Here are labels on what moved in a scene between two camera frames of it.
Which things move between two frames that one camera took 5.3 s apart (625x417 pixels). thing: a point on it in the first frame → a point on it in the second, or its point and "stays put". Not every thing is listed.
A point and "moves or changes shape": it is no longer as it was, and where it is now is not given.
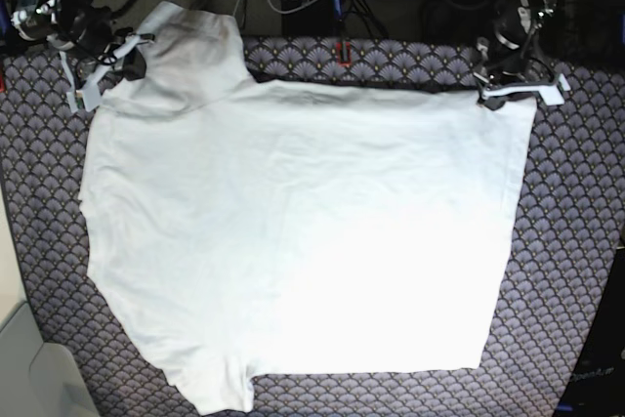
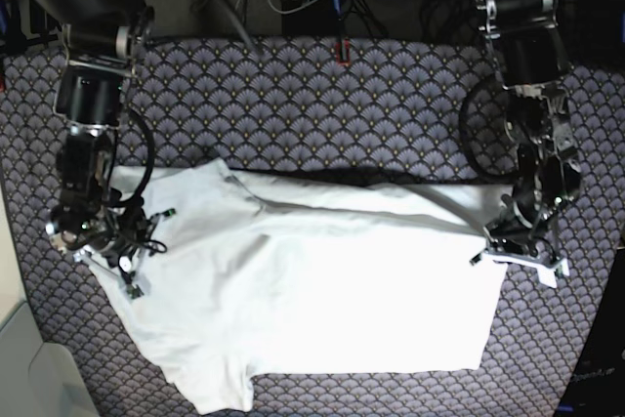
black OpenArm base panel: x=599 y=387 stays put
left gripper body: x=90 y=57 → x=112 y=230
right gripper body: x=500 y=72 → x=524 y=233
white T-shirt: x=240 y=228 moves or changes shape
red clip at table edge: x=339 y=51 stays put
